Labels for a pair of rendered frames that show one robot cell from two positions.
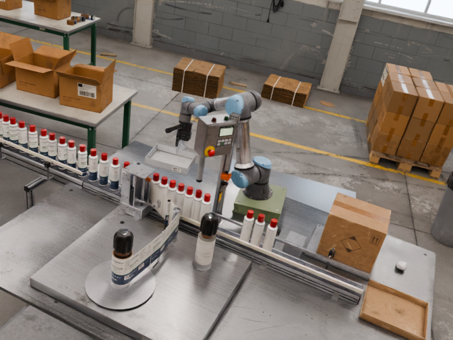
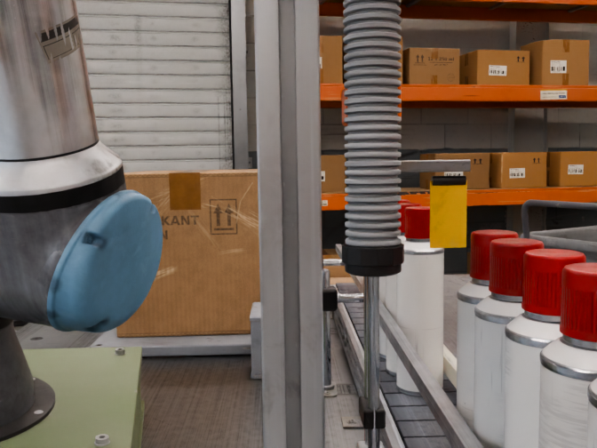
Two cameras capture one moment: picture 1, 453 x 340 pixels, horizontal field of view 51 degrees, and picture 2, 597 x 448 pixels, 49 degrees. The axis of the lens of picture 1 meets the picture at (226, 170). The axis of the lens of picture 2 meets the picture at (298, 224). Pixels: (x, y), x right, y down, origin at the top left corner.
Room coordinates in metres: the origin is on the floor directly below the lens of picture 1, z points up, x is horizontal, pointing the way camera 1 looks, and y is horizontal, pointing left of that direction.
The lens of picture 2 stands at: (2.34, 0.47, 1.14)
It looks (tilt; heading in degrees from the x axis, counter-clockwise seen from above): 6 degrees down; 250
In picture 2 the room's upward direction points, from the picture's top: 1 degrees counter-clockwise
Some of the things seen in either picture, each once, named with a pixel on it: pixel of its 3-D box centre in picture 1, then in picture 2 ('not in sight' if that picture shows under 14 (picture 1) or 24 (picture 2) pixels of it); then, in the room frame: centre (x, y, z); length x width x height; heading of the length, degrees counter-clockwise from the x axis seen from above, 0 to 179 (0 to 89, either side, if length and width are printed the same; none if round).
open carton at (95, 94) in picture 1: (87, 81); not in sight; (3.52, 1.23, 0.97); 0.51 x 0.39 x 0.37; 177
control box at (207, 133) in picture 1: (214, 135); not in sight; (2.14, 0.09, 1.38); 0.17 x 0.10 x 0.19; 126
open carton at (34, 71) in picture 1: (44, 68); not in sight; (3.62, 1.63, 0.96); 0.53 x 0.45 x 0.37; 173
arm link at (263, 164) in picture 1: (260, 168); not in sight; (2.43, -0.20, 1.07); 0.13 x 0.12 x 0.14; 139
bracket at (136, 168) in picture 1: (139, 169); not in sight; (2.07, 0.45, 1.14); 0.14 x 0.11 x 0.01; 71
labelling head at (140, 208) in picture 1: (138, 189); not in sight; (2.08, 0.44, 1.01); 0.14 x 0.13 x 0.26; 71
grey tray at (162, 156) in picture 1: (170, 158); not in sight; (2.53, 0.35, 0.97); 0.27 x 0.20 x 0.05; 82
